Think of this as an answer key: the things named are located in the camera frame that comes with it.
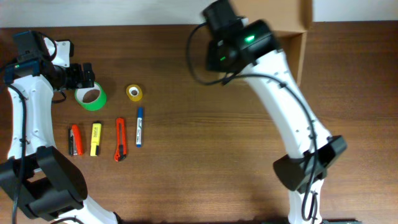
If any yellow highlighter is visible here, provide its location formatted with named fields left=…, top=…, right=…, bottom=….
left=90, top=121, right=102, bottom=157

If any orange utility knife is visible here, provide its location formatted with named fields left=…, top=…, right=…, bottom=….
left=114, top=118, right=127, bottom=162

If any small yellow tape roll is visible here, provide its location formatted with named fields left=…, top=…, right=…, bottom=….
left=126, top=85, right=143, bottom=101

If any brown cardboard box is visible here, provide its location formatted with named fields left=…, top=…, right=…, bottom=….
left=203, top=0, right=312, bottom=85

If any blue white marker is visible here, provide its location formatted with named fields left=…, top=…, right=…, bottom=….
left=136, top=107, right=144, bottom=147

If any orange black stapler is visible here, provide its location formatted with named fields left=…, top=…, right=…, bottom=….
left=68, top=124, right=84, bottom=156

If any green tape roll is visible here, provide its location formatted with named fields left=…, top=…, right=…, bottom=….
left=75, top=82, right=107, bottom=111

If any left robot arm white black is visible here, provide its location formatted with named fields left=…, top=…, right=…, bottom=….
left=1, top=30, right=121, bottom=223

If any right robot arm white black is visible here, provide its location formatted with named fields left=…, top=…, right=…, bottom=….
left=202, top=1, right=347, bottom=223

